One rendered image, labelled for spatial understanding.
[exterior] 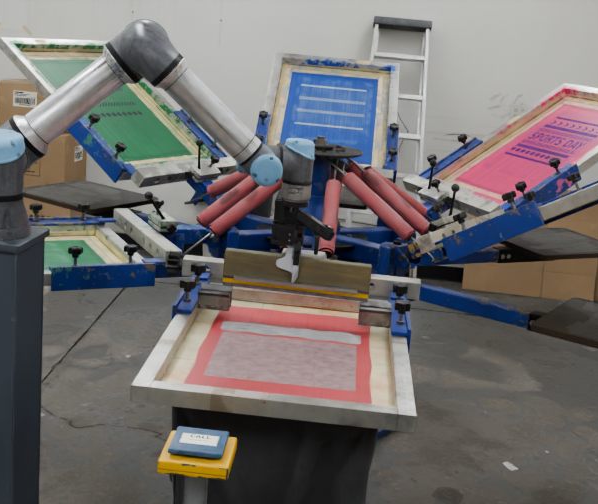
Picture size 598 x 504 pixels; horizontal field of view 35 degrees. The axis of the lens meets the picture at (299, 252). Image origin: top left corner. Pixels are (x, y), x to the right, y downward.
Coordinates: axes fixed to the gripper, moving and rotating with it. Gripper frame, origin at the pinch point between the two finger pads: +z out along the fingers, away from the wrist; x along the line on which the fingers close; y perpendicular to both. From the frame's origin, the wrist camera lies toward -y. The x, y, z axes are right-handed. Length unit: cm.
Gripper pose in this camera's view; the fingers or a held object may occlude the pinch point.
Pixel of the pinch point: (296, 275)
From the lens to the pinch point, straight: 246.6
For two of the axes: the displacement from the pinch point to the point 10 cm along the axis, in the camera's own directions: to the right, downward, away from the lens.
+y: -9.9, -1.0, 0.4
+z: -0.9, 9.7, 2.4
